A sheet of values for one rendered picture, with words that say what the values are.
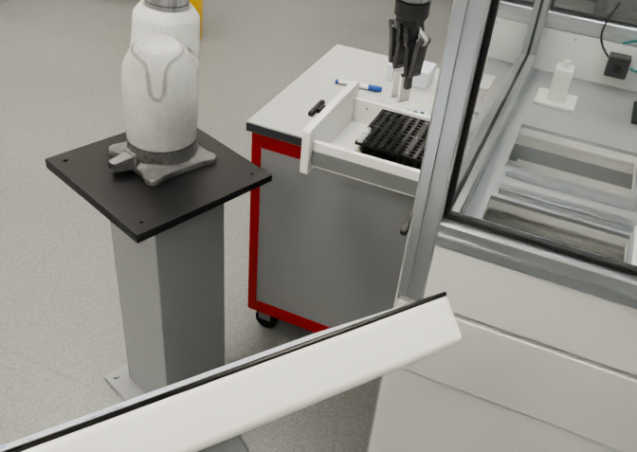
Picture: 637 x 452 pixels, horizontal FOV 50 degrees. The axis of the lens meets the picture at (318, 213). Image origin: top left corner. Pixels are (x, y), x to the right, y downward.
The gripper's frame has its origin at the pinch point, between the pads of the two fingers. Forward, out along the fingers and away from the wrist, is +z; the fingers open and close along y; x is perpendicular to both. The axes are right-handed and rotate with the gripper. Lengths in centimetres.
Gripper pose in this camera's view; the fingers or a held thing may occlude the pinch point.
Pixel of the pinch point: (401, 84)
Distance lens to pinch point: 161.9
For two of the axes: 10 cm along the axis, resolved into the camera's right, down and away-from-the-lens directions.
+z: -0.5, 8.0, 5.9
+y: 4.8, 5.4, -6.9
